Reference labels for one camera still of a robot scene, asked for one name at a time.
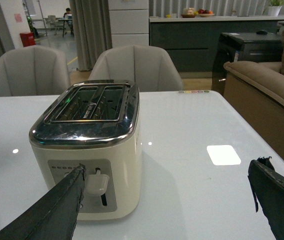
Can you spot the dark grey kitchen counter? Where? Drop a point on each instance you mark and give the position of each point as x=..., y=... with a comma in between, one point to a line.
x=192, y=43

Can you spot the red bin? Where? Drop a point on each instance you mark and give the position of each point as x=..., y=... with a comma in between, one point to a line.
x=27, y=39

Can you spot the beige sofa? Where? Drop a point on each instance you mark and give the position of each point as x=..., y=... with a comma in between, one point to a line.
x=256, y=91

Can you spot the grey curtain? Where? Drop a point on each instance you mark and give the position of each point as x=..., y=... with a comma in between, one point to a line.
x=92, y=30

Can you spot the black computer mouse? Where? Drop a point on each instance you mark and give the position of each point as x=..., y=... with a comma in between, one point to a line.
x=261, y=32

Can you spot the potted plant white pot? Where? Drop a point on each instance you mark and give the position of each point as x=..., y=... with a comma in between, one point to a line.
x=274, y=7

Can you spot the wooden bowl on counter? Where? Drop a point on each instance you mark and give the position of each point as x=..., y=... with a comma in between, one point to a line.
x=188, y=12

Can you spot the background work table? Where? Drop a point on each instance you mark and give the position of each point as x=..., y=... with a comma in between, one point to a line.
x=61, y=22

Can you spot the seated person in background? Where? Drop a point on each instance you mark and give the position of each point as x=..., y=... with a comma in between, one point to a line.
x=68, y=15

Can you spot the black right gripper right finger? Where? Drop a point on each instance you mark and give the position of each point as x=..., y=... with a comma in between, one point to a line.
x=267, y=188

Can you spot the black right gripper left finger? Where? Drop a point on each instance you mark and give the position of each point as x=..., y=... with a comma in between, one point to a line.
x=54, y=216

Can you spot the beige armchair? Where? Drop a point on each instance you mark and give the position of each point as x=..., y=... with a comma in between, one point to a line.
x=33, y=71
x=150, y=67

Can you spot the right beige armchair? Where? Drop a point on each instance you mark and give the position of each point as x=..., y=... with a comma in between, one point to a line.
x=150, y=67

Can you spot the cream and chrome toaster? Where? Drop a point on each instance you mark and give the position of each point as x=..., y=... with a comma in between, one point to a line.
x=94, y=123

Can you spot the white drawer cabinet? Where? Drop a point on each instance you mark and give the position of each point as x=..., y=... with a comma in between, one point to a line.
x=129, y=22

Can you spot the fruit plate on counter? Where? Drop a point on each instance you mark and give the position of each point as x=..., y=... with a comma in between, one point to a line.
x=205, y=13

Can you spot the black appliance cabinet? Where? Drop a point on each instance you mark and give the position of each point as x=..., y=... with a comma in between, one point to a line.
x=243, y=46

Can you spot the left beige armchair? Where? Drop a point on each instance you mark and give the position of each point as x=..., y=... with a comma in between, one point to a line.
x=33, y=71

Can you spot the pink paper on wall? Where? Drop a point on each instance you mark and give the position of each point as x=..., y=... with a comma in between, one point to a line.
x=18, y=18

